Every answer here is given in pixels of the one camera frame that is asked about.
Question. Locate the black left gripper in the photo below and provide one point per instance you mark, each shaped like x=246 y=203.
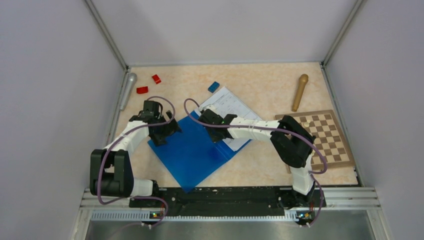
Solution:
x=159 y=139

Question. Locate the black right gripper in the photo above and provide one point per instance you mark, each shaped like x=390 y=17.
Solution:
x=214 y=138

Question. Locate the Chinese printed paper sheet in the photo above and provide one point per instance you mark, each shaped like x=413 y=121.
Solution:
x=225 y=102

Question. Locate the blue clip file folder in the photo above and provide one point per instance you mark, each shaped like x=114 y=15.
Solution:
x=191 y=156

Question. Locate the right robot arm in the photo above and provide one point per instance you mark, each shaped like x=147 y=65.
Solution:
x=291 y=141

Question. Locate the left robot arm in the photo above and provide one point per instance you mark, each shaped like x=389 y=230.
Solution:
x=111 y=171

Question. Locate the red block near folder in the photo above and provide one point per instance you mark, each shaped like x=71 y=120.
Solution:
x=156 y=79

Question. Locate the blue block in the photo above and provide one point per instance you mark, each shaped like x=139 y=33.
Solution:
x=213 y=87

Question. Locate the red block far left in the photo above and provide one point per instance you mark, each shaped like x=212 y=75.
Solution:
x=142 y=90

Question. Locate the silver microphone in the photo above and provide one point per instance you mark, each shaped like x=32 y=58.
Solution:
x=129 y=85

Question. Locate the wooden chessboard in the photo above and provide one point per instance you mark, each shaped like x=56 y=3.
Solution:
x=330 y=140

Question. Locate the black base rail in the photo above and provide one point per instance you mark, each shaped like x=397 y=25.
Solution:
x=235 y=201

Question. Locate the wooden pestle handle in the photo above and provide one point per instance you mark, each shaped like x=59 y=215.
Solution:
x=302 y=81

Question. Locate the aluminium frame rail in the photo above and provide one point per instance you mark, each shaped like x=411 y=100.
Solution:
x=337 y=199

